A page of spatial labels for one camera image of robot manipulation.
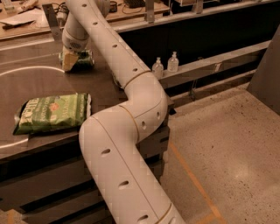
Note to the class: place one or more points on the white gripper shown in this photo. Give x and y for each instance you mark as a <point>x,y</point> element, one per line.
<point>74,45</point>

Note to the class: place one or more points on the green soda can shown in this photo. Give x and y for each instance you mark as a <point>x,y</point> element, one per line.
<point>85,60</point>

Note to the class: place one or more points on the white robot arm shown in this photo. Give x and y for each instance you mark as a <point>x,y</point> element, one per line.
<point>109,138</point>

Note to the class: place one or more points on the white paper sheet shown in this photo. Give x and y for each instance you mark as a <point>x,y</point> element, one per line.
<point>24,18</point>

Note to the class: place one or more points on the green chip bag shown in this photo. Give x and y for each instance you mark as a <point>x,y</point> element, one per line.
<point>51,113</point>

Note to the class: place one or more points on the dark mesh cup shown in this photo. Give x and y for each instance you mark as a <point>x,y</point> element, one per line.
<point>113,7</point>

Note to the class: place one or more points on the left clear sanitizer bottle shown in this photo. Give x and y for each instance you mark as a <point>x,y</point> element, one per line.
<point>158,68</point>

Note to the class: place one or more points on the clear sanitizer bottle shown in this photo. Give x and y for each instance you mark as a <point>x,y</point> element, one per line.
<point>173,63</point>
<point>158,68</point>

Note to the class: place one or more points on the right clear sanitizer bottle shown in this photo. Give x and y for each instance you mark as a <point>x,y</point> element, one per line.
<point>173,63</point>

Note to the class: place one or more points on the grey metal bracket left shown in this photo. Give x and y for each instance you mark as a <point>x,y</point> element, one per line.
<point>52,21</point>

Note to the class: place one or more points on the grey metal bracket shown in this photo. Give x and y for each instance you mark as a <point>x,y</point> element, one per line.
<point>52,21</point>
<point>149,11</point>

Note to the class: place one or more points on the grey metal bracket middle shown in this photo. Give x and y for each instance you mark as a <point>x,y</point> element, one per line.
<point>149,11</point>

